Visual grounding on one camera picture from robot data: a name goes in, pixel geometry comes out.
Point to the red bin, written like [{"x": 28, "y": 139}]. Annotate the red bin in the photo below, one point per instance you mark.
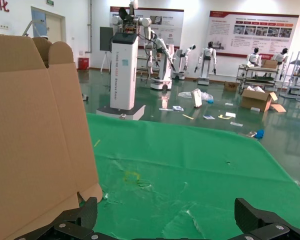
[{"x": 83, "y": 64}]

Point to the yellow paper strip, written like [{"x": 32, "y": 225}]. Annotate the yellow paper strip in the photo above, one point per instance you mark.
[{"x": 188, "y": 116}]

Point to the metal shelf cart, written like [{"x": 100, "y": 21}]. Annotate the metal shelf cart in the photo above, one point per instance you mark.
[{"x": 257, "y": 80}]

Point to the beige door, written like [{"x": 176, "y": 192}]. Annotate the beige door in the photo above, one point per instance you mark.
[{"x": 53, "y": 27}]

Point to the white paper strip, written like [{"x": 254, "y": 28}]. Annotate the white paper strip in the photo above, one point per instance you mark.
[{"x": 165, "y": 109}]

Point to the blue white booklet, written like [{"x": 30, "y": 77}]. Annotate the blue white booklet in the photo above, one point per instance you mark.
[
  {"x": 178, "y": 108},
  {"x": 208, "y": 117}
]

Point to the wide red framed wall poster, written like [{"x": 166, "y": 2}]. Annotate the wide red framed wall poster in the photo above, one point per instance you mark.
[{"x": 255, "y": 32}]

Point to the white wall switch panel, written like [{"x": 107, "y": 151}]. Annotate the white wall switch panel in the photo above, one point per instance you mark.
[{"x": 3, "y": 26}]

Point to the white paper bag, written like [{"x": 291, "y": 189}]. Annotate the white paper bag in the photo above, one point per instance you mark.
[{"x": 197, "y": 98}]

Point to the green exit sign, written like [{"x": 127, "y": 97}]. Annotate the green exit sign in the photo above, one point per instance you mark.
[{"x": 50, "y": 2}]

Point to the blue glove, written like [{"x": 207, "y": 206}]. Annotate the blue glove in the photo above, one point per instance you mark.
[{"x": 260, "y": 133}]

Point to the clear plastic wrap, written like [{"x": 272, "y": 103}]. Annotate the clear plastic wrap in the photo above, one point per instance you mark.
[{"x": 185, "y": 94}]

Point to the green table cloth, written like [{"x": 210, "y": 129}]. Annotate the green table cloth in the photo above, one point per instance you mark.
[{"x": 190, "y": 162}]

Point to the metal shelf rack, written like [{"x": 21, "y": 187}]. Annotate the metal shelf rack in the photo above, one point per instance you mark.
[{"x": 297, "y": 75}]

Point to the yellow curved paper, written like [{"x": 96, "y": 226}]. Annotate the yellow curved paper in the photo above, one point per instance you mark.
[{"x": 223, "y": 117}]

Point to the large open cardboard carton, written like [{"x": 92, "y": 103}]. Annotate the large open cardboard carton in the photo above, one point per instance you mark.
[{"x": 255, "y": 101}]

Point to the brown cardboard box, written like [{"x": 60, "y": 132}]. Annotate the brown cardboard box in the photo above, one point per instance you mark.
[
  {"x": 27, "y": 125},
  {"x": 41, "y": 48}
]

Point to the white packet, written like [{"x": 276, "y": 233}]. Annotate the white packet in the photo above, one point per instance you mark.
[
  {"x": 228, "y": 104},
  {"x": 236, "y": 123},
  {"x": 255, "y": 109}
]

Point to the white black humanoid robot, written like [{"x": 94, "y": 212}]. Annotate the white black humanoid robot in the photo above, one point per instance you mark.
[
  {"x": 254, "y": 58},
  {"x": 187, "y": 53},
  {"x": 205, "y": 67},
  {"x": 280, "y": 57}
]

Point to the white column mobile robot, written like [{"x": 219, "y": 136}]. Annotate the white column mobile robot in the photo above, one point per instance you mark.
[{"x": 122, "y": 75}]

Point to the small cardboard carton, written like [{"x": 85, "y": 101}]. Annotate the small cardboard carton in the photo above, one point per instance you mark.
[{"x": 231, "y": 86}]

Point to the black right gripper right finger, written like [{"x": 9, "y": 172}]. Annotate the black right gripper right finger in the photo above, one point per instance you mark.
[{"x": 250, "y": 217}]

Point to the white wheeled robot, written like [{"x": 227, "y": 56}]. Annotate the white wheeled robot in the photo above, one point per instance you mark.
[{"x": 165, "y": 70}]

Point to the black screen on stand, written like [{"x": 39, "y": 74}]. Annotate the black screen on stand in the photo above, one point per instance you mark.
[{"x": 105, "y": 38}]

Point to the small blue cloth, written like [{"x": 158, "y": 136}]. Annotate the small blue cloth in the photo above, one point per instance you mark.
[{"x": 210, "y": 101}]

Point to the grey wall pipe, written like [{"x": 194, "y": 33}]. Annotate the grey wall pipe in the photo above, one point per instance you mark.
[{"x": 90, "y": 25}]

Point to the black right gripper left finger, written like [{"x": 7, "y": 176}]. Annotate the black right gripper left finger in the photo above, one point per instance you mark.
[{"x": 85, "y": 215}]

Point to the small metal part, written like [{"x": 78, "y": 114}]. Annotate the small metal part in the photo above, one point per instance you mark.
[{"x": 251, "y": 134}]

